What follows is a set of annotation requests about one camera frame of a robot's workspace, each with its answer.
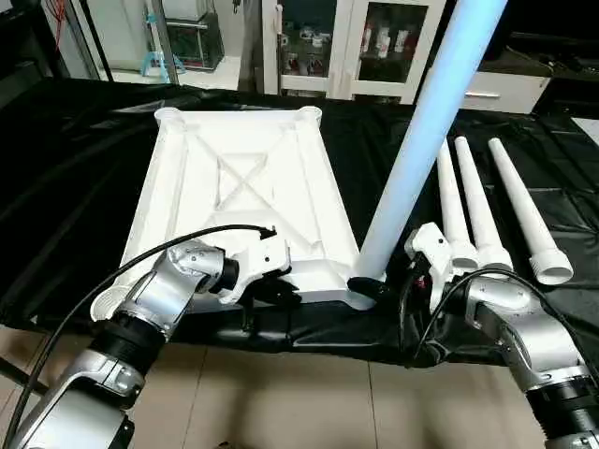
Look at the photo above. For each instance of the light blue plastic stool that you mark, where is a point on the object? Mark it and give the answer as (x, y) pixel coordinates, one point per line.
(152, 61)

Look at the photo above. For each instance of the white side table board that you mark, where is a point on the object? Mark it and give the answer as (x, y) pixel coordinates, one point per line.
(589, 128)

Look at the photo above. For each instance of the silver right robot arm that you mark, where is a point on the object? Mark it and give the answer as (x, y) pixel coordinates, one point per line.
(515, 318)

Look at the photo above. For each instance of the glass tank metal frame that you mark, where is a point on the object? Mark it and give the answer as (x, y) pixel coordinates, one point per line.
(196, 47)

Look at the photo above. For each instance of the white plastic table top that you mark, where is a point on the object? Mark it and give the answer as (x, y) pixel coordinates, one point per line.
(243, 178)

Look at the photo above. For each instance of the black box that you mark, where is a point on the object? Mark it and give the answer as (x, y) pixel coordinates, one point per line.
(496, 51)

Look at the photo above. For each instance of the white plastic table leg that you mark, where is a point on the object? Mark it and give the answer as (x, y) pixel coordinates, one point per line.
(477, 206)
(451, 206)
(524, 210)
(421, 140)

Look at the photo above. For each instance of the white glass door cabinet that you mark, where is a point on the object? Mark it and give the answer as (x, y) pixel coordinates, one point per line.
(346, 47)

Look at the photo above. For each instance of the black shiny table mat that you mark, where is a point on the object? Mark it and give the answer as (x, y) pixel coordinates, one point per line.
(70, 187)

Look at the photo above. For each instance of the white drawer unit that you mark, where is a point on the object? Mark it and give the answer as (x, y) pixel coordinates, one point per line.
(515, 91)

